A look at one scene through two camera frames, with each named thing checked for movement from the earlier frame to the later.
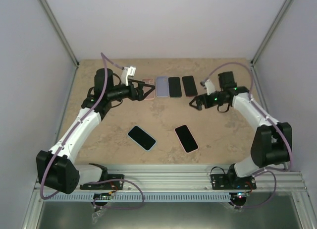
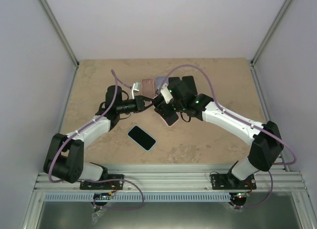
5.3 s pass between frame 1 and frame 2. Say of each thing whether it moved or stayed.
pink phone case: stayed
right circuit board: stayed
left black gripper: moved
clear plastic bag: stayed
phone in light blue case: stayed
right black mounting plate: stayed
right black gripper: moved
